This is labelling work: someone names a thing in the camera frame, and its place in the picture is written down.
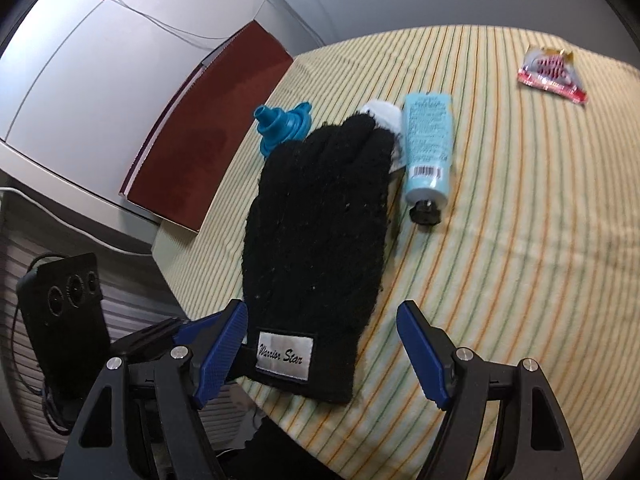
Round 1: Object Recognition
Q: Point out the light blue tube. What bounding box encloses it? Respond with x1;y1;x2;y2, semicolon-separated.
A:
402;91;456;228

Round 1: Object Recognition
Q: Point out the red white snack packet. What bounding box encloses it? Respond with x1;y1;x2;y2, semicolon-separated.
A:
516;44;589;105

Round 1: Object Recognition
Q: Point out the maroon box with white inside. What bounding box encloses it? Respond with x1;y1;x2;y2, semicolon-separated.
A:
118;20;295;234

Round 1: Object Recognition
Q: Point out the black knit glove white label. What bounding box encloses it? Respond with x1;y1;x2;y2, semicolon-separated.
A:
240;112;393;406

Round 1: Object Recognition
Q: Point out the grey ribbed panel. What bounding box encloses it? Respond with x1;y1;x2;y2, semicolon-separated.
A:
0;200;266;461

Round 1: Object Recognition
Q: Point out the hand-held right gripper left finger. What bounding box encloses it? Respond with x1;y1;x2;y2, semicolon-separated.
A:
59;299;249;480

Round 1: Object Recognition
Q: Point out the white round object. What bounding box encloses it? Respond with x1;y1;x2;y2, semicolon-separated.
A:
361;101;405;171

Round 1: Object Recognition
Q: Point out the black cable bundle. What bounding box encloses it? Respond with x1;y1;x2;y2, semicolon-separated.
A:
10;350;73;437

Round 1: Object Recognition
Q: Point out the white cable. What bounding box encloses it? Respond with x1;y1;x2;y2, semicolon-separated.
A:
75;0;281;47

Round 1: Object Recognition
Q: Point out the black box with round holes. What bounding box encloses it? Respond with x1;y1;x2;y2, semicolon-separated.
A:
15;252;113;411

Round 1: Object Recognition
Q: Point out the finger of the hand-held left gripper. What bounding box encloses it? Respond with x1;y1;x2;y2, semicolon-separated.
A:
111;313;221;361

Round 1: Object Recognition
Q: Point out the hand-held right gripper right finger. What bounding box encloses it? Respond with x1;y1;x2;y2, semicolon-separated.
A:
396;300;583;480

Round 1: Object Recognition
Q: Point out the teal silicone funnel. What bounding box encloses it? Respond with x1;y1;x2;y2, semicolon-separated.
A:
252;101;313;158

